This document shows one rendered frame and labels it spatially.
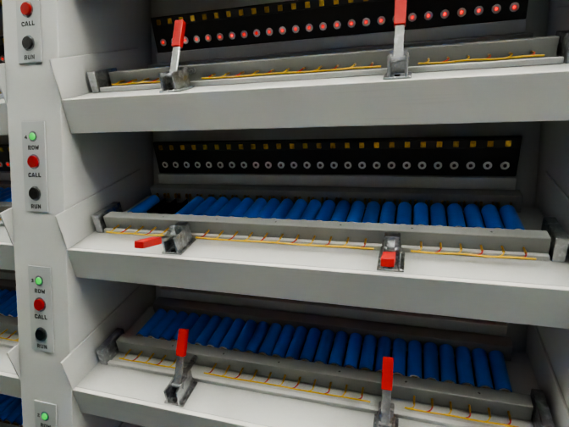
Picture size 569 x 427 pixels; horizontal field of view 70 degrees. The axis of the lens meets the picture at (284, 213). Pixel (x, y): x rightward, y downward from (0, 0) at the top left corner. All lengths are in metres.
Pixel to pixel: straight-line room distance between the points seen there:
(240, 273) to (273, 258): 0.04
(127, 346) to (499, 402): 0.51
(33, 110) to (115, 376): 0.39
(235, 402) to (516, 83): 0.48
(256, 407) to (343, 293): 0.20
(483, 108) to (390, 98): 0.09
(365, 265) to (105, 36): 0.51
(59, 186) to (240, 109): 0.28
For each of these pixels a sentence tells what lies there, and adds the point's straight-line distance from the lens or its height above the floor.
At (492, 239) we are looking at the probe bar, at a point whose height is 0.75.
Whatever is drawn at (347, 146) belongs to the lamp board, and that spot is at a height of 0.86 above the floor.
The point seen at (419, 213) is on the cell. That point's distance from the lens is 0.53.
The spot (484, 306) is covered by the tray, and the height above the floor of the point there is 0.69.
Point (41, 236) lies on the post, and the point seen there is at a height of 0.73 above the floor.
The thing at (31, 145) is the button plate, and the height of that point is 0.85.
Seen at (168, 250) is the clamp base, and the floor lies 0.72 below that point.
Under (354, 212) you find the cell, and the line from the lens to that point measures 0.53.
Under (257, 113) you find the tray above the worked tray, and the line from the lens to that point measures 0.48.
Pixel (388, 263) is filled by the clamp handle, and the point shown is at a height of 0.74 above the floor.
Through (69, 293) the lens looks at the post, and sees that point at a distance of 0.64.
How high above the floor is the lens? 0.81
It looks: 5 degrees down
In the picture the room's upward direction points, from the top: 1 degrees clockwise
